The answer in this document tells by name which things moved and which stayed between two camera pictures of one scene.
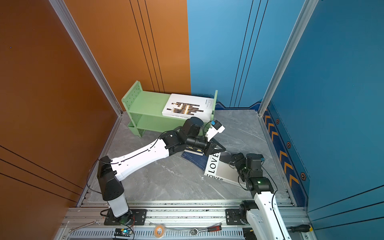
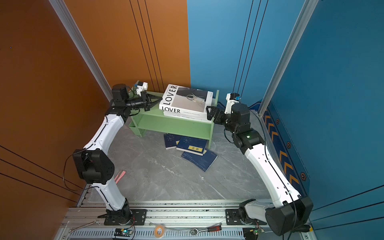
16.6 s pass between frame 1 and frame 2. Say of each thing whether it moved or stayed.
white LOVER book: moved
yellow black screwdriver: stayed
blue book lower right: stayed
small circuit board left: stayed
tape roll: stayed
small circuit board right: stayed
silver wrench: stayed
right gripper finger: moved
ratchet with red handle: stayed
